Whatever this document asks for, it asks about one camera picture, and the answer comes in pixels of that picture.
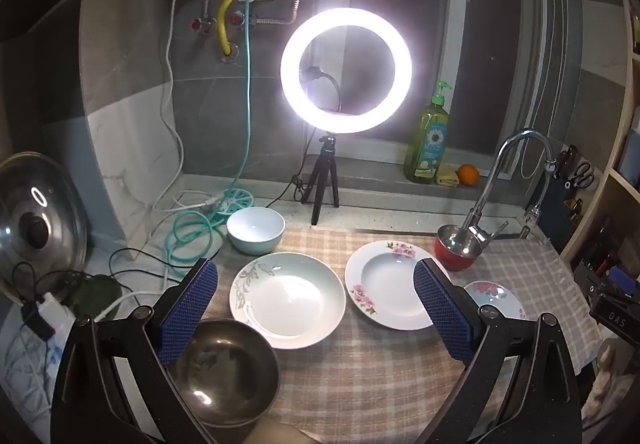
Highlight light blue bowl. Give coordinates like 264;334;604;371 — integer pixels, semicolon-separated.
226;207;286;255

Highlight glass pot lid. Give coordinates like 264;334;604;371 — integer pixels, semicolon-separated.
0;151;90;305

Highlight teal cable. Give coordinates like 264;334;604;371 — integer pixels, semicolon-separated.
166;0;273;275

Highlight dark green dish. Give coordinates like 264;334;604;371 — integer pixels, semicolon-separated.
65;274;123;320

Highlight round teal power strip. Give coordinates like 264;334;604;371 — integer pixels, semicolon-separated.
217;188;255;216

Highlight black scissors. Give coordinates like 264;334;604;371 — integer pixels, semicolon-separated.
570;163;595;189

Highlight plaid cloth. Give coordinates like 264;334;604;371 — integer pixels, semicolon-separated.
165;224;603;444

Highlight person's right hand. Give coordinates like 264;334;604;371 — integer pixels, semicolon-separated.
582;339;640;430

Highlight white plate grey leaf print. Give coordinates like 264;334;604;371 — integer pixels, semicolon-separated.
229;252;347;350

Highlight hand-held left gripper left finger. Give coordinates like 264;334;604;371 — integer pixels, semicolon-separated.
50;258;219;444

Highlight black tripod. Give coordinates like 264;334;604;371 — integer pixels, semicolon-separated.
300;134;341;226

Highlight yellow sponge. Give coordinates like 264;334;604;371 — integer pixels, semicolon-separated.
435;165;461;187

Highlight white charger cable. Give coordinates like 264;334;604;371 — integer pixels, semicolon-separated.
92;291;153;322

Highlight chrome faucet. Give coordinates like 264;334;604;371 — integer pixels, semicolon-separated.
457;129;557;255

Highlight green dish soap bottle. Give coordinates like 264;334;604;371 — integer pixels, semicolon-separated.
404;81;449;184

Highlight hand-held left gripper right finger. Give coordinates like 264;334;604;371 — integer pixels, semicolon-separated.
413;258;583;444

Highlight deep white plate pink flowers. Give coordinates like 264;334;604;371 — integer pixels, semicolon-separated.
345;240;451;331

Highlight white plate red flower print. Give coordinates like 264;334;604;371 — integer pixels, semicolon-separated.
462;280;527;322

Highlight red steel bowl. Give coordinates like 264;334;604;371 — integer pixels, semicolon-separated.
434;224;483;272

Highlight white charger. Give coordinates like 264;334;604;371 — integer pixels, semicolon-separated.
22;294;68;340

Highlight yellow gas hose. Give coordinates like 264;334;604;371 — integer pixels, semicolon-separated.
218;0;248;62

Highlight black ring light cable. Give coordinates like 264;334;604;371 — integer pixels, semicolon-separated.
264;131;317;211

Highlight dark blue knife block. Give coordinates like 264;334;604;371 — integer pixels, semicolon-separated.
542;144;596;250

